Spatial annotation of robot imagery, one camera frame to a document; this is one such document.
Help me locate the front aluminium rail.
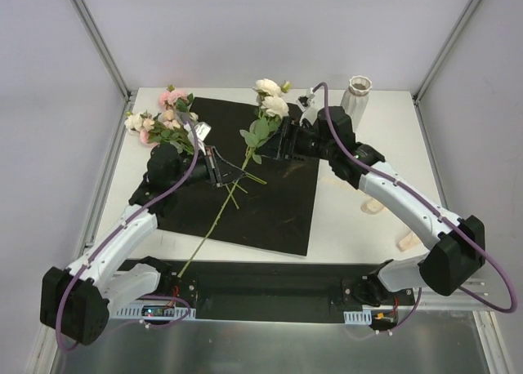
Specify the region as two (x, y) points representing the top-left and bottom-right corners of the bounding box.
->
(51, 267), (491, 309)

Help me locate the purple cable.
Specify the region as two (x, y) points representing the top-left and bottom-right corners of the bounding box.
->
(314, 82), (516, 342)
(56, 112), (201, 353)

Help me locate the white cable duct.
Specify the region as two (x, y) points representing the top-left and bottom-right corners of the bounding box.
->
(343, 309), (396, 326)
(110, 303), (196, 322)

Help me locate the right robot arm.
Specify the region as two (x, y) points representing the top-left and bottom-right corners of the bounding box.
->
(257, 106), (485, 307)

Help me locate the aluminium frame post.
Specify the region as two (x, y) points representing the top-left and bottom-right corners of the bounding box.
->
(70, 0), (132, 100)
(412, 0), (494, 104)

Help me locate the white rose stem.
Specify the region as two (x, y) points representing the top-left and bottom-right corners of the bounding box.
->
(177, 78), (292, 278)

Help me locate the black wrapping paper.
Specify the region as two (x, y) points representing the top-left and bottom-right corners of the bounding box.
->
(159, 97), (319, 256)

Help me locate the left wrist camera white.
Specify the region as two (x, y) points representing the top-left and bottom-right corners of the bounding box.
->
(186, 122), (211, 145)

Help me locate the left aluminium frame post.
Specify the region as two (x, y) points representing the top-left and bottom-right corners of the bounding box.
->
(70, 0), (132, 100)

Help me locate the white ribbed vase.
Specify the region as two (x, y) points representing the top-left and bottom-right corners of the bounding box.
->
(340, 75), (373, 131)

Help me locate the pink white flower bouquet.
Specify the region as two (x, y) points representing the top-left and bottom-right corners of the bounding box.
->
(124, 86), (266, 213)

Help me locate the right white cable duct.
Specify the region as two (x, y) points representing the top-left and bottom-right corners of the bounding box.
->
(343, 309), (396, 326)

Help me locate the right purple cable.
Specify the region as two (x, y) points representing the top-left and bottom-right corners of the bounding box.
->
(314, 82), (516, 342)

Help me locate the right aluminium frame post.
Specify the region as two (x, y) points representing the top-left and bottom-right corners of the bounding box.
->
(412, 0), (494, 104)

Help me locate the cream printed ribbon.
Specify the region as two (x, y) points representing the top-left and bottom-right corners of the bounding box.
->
(360, 198), (421, 252)

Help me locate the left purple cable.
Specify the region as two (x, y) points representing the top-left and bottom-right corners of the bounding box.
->
(56, 112), (201, 353)

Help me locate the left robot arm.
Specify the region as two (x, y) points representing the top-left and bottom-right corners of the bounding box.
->
(40, 144), (246, 351)

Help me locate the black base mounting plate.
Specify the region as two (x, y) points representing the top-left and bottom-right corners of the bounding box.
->
(155, 261), (426, 323)

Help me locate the left white cable duct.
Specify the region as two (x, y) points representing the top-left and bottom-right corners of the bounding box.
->
(110, 303), (196, 322)

